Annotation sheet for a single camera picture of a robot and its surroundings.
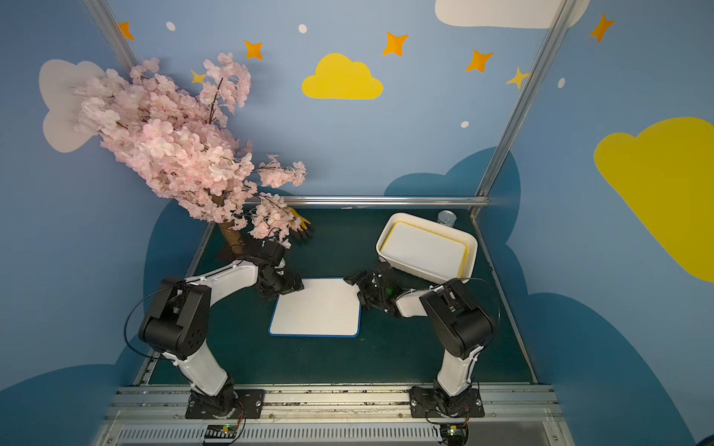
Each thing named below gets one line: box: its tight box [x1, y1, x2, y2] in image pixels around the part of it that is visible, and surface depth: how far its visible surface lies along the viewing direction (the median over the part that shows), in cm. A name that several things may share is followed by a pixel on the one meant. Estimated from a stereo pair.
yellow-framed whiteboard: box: [379, 221, 469, 278], surface depth 110 cm
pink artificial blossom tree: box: [76, 52, 307, 257], surface depth 70 cm
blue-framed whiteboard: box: [268, 276, 362, 338], surface depth 92 cm
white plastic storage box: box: [375, 211, 479, 285], surface depth 110 cm
